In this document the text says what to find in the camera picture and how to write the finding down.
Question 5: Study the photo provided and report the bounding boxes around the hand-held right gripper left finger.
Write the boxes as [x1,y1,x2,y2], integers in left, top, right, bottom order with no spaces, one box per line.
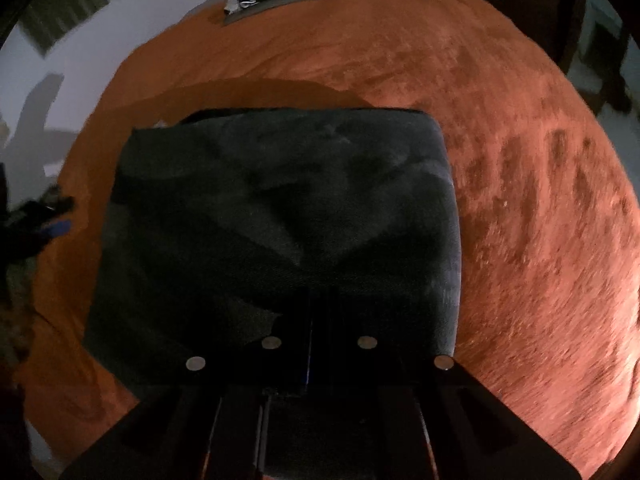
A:
[60,305,314,480]

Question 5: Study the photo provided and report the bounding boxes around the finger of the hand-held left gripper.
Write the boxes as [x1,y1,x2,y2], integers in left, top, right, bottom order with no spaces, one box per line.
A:
[39,219,71,242]
[24,195,77,218]

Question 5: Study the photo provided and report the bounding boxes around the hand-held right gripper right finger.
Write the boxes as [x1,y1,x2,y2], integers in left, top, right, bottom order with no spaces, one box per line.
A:
[319,304,582,480]

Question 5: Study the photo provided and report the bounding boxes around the dark grey jeans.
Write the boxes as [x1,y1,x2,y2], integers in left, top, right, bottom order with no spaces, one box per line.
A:
[82,107,463,480]

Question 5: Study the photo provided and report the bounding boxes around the olive grey garment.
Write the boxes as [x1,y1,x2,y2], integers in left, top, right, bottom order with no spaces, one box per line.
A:
[0,264,40,377]

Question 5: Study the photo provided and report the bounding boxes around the orange blanket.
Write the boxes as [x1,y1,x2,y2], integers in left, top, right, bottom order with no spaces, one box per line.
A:
[12,0,640,480]

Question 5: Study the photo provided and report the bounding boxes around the dark wooden chair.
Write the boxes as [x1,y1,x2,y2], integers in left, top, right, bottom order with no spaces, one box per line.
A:
[584,4,637,117]

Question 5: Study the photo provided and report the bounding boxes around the dark wooden wardrobe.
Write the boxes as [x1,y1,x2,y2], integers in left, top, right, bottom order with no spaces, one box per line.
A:
[479,0,587,77]

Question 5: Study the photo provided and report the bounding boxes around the wall vent grille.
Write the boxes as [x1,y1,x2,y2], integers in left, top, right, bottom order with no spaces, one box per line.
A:
[19,0,109,57]

